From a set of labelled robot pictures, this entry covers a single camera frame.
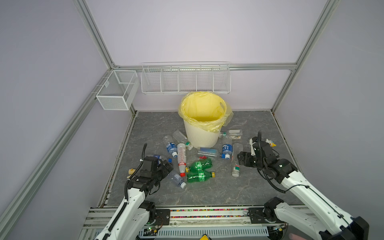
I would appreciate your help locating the small yellow white toy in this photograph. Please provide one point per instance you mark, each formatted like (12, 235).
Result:
(271, 143)

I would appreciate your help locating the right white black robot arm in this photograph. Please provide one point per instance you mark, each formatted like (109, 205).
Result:
(329, 223)

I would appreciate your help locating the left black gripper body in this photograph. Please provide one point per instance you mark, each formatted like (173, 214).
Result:
(161, 173)

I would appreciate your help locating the blue label water bottle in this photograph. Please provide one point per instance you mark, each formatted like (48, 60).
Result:
(227, 147)

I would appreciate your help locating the clear bottle green collar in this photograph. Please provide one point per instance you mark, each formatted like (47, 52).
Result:
(181, 138)

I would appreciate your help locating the yellow plastic bin liner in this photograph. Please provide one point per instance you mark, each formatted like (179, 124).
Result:
(206, 111)

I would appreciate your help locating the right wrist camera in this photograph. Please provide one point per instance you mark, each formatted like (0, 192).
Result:
(254, 145)

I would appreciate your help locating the clear bottle blue tint red cap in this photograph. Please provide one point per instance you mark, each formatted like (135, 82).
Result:
(208, 152)

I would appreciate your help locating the lower green soda bottle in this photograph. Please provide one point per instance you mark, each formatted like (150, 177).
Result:
(200, 176)

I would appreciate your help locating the white bottle red cap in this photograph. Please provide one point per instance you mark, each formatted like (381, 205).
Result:
(182, 159)

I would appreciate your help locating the clear bottle blue label white cap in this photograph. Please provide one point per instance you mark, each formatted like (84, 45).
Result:
(170, 145)

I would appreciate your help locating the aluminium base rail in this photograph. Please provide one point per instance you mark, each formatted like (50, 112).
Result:
(188, 216)

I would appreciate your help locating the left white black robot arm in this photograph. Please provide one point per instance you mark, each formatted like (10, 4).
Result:
(134, 212)

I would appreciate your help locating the long white wire basket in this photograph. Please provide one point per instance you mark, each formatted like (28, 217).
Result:
(184, 77)

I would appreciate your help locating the beige toy figure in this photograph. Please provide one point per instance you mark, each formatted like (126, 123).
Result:
(130, 173)

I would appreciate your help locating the small clear plastic box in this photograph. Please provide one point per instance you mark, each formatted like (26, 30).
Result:
(235, 134)

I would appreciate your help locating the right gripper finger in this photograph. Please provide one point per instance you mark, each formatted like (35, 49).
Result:
(241, 161)
(242, 154)

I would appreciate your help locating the white mesh box basket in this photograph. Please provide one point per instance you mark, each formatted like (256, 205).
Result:
(118, 90)

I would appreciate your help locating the upper green soda bottle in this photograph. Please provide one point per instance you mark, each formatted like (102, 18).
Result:
(200, 165)

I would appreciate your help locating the cream plastic waste bin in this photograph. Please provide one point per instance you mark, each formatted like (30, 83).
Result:
(201, 138)

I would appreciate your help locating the crushed clear bottle white cap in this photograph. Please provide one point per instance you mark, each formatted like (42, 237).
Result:
(179, 181)

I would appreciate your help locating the tall clear bottle green cap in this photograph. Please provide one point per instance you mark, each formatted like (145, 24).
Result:
(238, 148)

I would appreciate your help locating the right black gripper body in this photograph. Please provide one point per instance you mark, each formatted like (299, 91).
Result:
(251, 161)

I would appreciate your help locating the green soda bottle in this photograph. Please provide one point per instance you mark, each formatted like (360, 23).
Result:
(200, 165)
(200, 176)

